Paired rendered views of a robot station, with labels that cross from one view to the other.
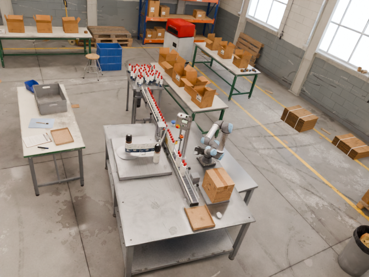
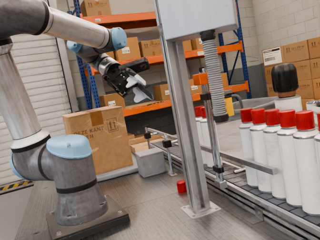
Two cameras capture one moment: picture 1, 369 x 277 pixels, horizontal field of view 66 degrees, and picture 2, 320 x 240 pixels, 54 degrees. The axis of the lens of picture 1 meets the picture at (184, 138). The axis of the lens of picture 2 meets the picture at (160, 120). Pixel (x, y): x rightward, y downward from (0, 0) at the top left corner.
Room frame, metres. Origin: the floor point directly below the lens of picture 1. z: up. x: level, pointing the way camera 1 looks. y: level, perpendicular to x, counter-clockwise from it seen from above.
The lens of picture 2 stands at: (3.98, 0.04, 1.19)
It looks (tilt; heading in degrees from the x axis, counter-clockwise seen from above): 7 degrees down; 189
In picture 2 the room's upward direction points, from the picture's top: 10 degrees counter-clockwise
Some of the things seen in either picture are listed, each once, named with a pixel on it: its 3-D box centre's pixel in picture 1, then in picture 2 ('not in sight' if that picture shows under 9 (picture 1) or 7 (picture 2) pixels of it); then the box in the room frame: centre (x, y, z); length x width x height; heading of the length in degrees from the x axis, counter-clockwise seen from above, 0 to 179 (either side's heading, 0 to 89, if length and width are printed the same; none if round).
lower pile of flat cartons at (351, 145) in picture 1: (351, 145); not in sight; (5.58, -3.73, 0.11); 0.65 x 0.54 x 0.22; 30
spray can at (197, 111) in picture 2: (179, 160); (203, 135); (2.88, 0.01, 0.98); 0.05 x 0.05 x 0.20
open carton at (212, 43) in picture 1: (213, 42); not in sight; (8.36, -0.29, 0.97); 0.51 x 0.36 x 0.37; 126
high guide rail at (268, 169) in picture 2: (184, 166); (184, 141); (2.80, -0.07, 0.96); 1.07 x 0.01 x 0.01; 25
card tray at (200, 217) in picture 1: (199, 216); (149, 142); (2.14, -0.33, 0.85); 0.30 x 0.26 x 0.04; 25
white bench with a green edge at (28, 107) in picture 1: (50, 134); not in sight; (3.58, 2.15, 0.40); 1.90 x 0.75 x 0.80; 33
